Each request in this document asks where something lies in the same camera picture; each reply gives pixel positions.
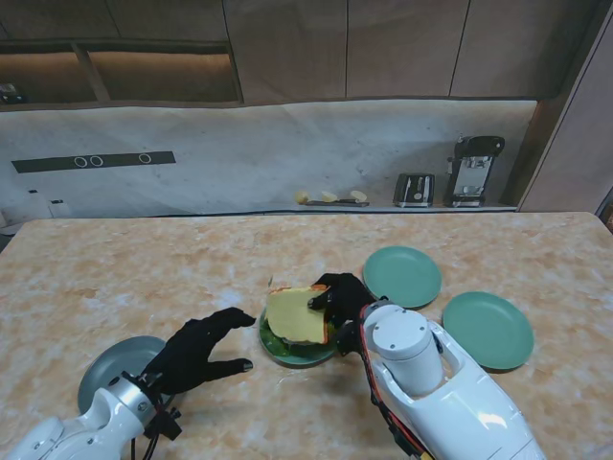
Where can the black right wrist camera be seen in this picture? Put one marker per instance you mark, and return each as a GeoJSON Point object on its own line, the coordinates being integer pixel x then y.
{"type": "Point", "coordinates": [347, 338]}

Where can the green round plate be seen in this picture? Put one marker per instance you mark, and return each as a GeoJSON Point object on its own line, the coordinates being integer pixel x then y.
{"type": "Point", "coordinates": [402, 275]}
{"type": "Point", "coordinates": [488, 330]}
{"type": "Point", "coordinates": [306, 358]}

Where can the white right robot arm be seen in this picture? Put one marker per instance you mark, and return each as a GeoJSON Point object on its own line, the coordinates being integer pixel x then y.
{"type": "Point", "coordinates": [431, 383]}

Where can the black silver toaster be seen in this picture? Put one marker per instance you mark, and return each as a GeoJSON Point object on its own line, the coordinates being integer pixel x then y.
{"type": "Point", "coordinates": [414, 190]}

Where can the open wooden wall shelf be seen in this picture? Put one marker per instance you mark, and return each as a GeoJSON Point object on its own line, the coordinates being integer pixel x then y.
{"type": "Point", "coordinates": [158, 76]}

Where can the small white box device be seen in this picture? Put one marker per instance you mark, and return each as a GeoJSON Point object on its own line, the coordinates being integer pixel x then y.
{"type": "Point", "coordinates": [60, 208]}

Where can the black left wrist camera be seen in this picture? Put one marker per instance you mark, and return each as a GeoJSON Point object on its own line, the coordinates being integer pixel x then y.
{"type": "Point", "coordinates": [167, 424]}

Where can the toy bread slice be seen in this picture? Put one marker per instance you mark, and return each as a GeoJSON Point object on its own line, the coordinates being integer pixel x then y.
{"type": "Point", "coordinates": [297, 316]}

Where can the black silver coffee machine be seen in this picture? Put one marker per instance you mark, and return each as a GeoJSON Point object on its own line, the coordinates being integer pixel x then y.
{"type": "Point", "coordinates": [474, 172]}

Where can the dark cutting board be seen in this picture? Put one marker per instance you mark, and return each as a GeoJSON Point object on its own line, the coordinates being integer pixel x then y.
{"type": "Point", "coordinates": [335, 203]}

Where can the black wall socket strip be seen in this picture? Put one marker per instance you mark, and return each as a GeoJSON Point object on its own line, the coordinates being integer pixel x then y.
{"type": "Point", "coordinates": [48, 164]}

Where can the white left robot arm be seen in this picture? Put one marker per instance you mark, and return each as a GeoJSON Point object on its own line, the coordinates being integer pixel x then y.
{"type": "Point", "coordinates": [81, 426]}

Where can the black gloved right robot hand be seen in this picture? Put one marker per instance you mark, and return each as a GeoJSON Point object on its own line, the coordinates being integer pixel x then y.
{"type": "Point", "coordinates": [347, 297]}

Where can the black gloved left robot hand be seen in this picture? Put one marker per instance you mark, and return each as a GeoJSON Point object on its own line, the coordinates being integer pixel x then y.
{"type": "Point", "coordinates": [191, 350]}

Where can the small dark shelf item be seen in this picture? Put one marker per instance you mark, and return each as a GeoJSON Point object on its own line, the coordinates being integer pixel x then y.
{"type": "Point", "coordinates": [10, 93]}

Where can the grey round plate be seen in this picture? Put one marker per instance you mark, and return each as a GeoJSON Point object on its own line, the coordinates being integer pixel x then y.
{"type": "Point", "coordinates": [112, 364]}

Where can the yellow potato piece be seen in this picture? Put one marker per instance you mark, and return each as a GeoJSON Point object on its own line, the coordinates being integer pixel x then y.
{"type": "Point", "coordinates": [301, 197]}
{"type": "Point", "coordinates": [329, 196]}
{"type": "Point", "coordinates": [359, 195]}

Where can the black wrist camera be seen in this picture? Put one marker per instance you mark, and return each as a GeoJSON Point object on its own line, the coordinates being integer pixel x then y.
{"type": "Point", "coordinates": [347, 338]}
{"type": "Point", "coordinates": [167, 424]}

